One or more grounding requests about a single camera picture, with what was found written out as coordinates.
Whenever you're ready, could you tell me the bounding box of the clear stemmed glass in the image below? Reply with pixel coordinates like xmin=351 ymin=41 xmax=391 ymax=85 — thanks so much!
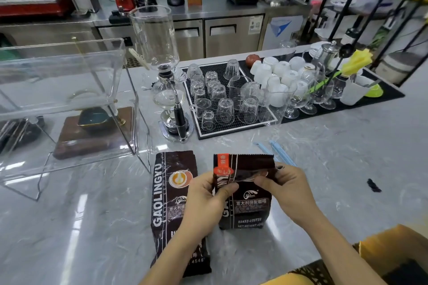
xmin=300 ymin=71 xmax=324 ymax=116
xmin=284 ymin=79 xmax=311 ymax=120
xmin=319 ymin=74 xmax=339 ymax=110

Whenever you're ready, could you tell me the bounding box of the white mug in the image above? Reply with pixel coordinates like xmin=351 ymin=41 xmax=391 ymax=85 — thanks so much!
xmin=340 ymin=74 xmax=372 ymax=106

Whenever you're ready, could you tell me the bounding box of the black white-edged drip mat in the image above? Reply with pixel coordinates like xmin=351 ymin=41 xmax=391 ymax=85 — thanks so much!
xmin=181 ymin=61 xmax=280 ymax=140

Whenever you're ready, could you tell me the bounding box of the teal dish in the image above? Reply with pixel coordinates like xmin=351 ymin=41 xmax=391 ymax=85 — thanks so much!
xmin=77 ymin=107 xmax=111 ymax=129

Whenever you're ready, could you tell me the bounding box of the person's left forearm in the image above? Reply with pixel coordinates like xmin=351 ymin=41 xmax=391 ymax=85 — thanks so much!
xmin=140 ymin=223 xmax=209 ymax=285

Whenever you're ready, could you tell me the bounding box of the clear acrylic display case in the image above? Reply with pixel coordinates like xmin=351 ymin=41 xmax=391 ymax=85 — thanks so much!
xmin=0 ymin=38 xmax=152 ymax=202

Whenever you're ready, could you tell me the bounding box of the stainless steel counter cabinet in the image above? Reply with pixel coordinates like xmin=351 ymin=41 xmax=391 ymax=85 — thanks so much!
xmin=0 ymin=0 xmax=312 ymax=60

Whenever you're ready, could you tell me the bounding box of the person's left hand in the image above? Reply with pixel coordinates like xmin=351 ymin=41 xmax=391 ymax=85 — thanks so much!
xmin=179 ymin=171 xmax=239 ymax=239

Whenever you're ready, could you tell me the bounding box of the bamboo stirring paddle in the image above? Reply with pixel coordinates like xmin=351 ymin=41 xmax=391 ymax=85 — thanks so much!
xmin=128 ymin=48 xmax=151 ymax=71

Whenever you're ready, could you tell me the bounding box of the group of clear glasses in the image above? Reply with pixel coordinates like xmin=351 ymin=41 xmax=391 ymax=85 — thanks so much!
xmin=186 ymin=59 xmax=262 ymax=132

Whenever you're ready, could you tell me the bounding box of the long black bar mat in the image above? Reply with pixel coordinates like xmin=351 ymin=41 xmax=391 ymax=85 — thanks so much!
xmin=239 ymin=50 xmax=405 ymax=124

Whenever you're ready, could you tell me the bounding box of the group of white cups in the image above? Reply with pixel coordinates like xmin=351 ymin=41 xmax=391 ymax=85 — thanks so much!
xmin=250 ymin=56 xmax=317 ymax=108

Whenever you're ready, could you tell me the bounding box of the dark coffee bag latte picture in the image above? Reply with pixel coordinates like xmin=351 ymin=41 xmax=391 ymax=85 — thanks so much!
xmin=150 ymin=151 xmax=212 ymax=277

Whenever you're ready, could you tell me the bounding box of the white panel blue logo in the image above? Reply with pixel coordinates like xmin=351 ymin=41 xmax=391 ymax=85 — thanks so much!
xmin=262 ymin=15 xmax=304 ymax=50

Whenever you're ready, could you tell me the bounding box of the white rice cooker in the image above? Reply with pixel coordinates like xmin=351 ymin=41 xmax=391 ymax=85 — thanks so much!
xmin=375 ymin=51 xmax=422 ymax=84

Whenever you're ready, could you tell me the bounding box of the yellow-green plastic piece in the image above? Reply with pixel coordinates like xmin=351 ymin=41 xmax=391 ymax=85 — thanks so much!
xmin=364 ymin=83 xmax=384 ymax=98

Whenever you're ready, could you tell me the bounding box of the glass and steel teapot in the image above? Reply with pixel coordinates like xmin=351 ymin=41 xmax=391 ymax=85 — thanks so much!
xmin=316 ymin=40 xmax=340 ymax=72

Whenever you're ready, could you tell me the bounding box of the person's right hand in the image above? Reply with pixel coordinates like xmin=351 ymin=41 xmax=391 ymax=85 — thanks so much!
xmin=254 ymin=163 xmax=323 ymax=228

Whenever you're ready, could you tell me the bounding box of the glass siphon coffee maker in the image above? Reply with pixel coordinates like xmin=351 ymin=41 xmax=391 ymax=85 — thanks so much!
xmin=128 ymin=5 xmax=195 ymax=144

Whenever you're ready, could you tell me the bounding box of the dark coffee bag orange label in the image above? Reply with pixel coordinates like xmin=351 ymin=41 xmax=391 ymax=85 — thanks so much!
xmin=213 ymin=153 xmax=279 ymax=230

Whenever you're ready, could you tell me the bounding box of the clear glass pitcher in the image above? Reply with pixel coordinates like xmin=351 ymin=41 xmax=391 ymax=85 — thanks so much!
xmin=259 ymin=80 xmax=299 ymax=125

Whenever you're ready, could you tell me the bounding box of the yellow artificial flower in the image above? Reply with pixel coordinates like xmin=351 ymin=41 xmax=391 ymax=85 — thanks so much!
xmin=308 ymin=48 xmax=374 ymax=96

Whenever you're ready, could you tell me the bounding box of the dark wooden board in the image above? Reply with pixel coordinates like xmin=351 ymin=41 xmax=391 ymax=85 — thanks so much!
xmin=53 ymin=106 xmax=135 ymax=160

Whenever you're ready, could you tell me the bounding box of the person's right forearm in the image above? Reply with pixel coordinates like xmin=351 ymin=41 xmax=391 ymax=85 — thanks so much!
xmin=301 ymin=210 xmax=388 ymax=285

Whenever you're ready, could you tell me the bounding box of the brown cardboard box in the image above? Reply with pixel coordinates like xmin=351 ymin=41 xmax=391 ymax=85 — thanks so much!
xmin=358 ymin=224 xmax=428 ymax=285

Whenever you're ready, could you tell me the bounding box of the yellow black patterned clothing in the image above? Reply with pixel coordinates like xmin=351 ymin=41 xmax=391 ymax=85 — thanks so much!
xmin=260 ymin=243 xmax=361 ymax=285

